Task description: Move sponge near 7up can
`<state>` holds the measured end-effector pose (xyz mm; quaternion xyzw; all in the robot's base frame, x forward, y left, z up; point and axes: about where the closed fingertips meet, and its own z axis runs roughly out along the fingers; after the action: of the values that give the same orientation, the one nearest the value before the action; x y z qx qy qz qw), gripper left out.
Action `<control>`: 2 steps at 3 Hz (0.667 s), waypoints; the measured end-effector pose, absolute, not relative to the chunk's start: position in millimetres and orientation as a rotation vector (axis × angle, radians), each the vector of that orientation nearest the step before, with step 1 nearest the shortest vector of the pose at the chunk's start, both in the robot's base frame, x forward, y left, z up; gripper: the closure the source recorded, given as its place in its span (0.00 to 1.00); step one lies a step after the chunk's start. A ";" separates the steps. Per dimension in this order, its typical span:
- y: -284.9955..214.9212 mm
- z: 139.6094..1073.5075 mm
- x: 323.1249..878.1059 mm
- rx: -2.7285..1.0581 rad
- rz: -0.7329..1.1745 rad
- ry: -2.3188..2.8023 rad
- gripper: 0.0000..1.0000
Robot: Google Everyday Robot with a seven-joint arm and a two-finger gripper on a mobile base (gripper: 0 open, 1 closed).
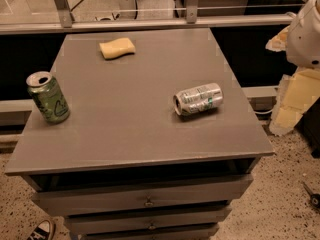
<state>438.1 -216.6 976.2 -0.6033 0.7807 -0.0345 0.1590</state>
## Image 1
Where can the black and white sneaker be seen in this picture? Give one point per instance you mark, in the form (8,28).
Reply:
(43,231)

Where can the middle drawer with knob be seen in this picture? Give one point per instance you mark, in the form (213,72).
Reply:
(147,220)

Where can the top drawer with knob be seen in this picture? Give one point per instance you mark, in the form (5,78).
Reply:
(147,195)

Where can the silver 7up can lying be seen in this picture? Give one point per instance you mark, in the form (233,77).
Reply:
(198,99)

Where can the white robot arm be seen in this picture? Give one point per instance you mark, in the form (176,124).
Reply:
(303,39)

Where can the yellow sponge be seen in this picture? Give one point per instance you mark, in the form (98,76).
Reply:
(117,48)

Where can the green upright soda can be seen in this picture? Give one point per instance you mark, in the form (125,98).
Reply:
(46,93)

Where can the drawer with knob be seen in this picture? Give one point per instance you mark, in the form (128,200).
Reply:
(147,220)
(147,195)

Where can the grey drawer cabinet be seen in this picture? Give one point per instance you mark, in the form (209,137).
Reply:
(123,128)

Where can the metal railing frame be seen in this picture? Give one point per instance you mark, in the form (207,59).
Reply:
(67,16)

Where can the black tool on floor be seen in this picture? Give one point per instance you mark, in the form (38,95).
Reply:
(314,197)

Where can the bottom drawer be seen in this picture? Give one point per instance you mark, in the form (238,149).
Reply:
(190,232)

